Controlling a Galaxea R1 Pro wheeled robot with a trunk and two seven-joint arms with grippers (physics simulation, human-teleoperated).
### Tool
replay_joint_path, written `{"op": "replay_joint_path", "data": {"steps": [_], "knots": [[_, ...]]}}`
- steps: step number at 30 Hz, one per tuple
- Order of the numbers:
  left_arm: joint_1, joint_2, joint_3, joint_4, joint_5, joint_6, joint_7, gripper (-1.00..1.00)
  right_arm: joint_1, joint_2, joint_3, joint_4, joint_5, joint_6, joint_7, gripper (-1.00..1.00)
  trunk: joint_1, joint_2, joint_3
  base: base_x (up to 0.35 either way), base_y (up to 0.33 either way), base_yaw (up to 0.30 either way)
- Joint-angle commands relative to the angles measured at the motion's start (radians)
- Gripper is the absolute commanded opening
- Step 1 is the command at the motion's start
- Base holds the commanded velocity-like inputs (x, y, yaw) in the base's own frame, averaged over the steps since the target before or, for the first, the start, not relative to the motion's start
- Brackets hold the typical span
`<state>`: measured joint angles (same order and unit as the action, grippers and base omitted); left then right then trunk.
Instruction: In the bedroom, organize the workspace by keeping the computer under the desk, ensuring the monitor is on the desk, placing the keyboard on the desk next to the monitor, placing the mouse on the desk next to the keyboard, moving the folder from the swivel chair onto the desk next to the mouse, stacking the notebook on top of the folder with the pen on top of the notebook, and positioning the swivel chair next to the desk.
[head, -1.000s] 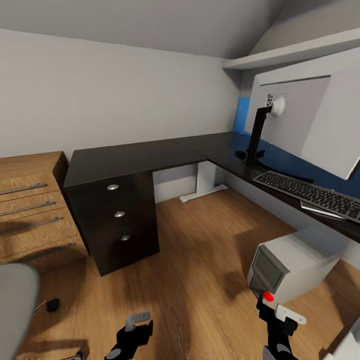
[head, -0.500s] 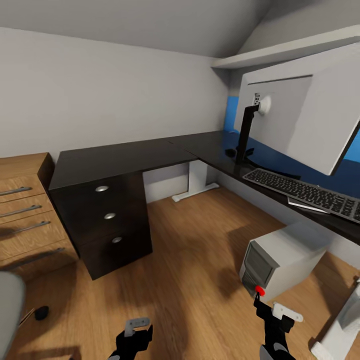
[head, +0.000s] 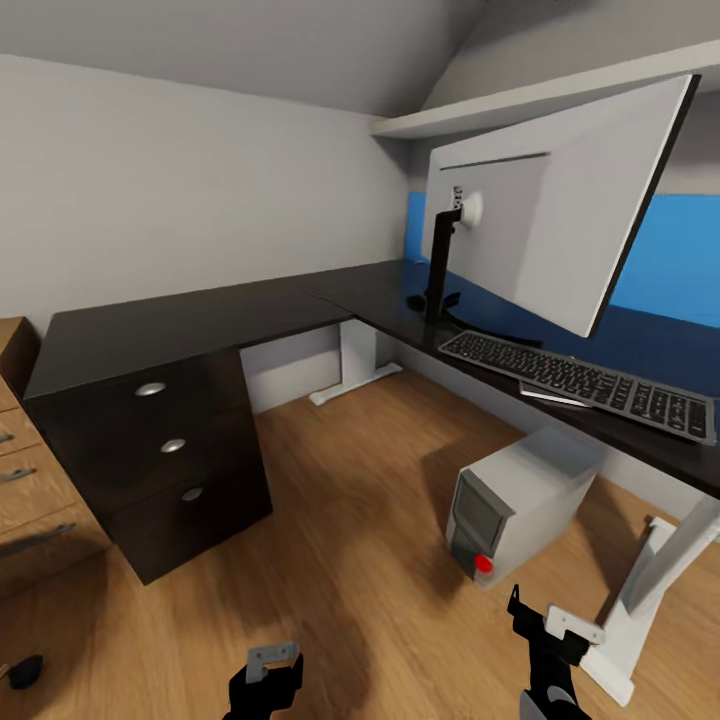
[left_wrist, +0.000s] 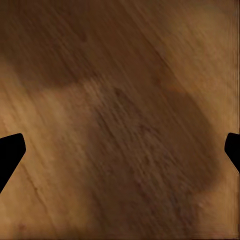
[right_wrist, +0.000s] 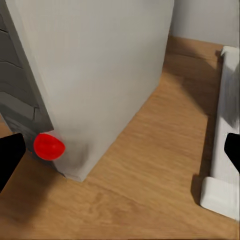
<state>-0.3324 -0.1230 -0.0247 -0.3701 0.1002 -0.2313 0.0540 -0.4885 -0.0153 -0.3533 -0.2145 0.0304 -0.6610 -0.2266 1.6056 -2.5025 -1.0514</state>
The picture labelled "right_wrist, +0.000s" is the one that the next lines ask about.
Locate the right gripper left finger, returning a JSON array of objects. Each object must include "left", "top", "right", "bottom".
[{"left": 0, "top": 133, "right": 27, "bottom": 193}]

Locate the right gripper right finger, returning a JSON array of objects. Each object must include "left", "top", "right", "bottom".
[{"left": 224, "top": 132, "right": 240, "bottom": 173}]

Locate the desktop computer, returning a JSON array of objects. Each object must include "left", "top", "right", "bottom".
[{"left": 0, "top": 0, "right": 175, "bottom": 182}]

